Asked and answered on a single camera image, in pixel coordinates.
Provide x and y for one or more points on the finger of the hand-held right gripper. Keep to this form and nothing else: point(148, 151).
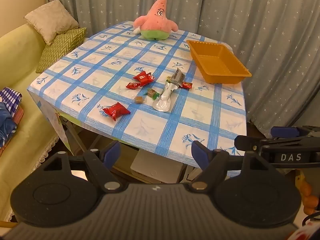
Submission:
point(247, 143)
point(283, 132)

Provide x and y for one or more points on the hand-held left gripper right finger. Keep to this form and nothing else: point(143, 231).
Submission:
point(198, 153)

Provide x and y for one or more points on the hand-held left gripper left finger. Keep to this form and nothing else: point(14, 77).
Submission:
point(111, 153)

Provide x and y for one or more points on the large plain red snack packet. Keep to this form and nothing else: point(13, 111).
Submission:
point(116, 110)

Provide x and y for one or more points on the brown candy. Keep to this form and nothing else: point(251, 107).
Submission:
point(139, 100)

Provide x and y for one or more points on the silver foil pouch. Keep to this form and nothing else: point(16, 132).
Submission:
point(163, 98)

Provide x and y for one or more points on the small red candy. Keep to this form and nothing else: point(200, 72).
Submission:
point(186, 85)
point(132, 85)

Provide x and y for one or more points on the green candy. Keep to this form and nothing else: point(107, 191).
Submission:
point(153, 94)

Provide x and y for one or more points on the black clear snack packet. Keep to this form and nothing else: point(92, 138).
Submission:
point(178, 76)

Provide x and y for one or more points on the red white-print snack packet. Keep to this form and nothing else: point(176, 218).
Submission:
point(143, 78)

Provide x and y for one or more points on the yellow plastic tray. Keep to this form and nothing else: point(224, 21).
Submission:
point(217, 62)

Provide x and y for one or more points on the white box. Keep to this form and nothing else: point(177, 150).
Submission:
point(155, 166)

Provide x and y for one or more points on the red white printed cloth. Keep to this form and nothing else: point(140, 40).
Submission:
point(306, 235)

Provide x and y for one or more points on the blue checked floral tablecloth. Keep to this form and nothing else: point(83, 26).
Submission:
point(120, 55)

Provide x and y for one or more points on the folded blue clothes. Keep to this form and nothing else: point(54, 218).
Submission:
point(6, 122)

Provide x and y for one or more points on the green zigzag cushion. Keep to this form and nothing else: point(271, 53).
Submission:
point(60, 48)

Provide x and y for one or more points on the blue white checked cloth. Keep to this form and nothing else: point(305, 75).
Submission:
point(8, 96)

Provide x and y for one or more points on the grey star-print curtain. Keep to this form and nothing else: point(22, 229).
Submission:
point(250, 12)

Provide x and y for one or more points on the light green sofa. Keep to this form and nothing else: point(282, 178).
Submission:
point(22, 62)

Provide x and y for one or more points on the pink star plush toy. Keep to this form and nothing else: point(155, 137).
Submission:
point(155, 22)

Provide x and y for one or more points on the beige cushion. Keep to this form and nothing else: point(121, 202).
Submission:
point(50, 20)

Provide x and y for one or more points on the folding table frame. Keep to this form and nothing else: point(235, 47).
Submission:
point(75, 136)

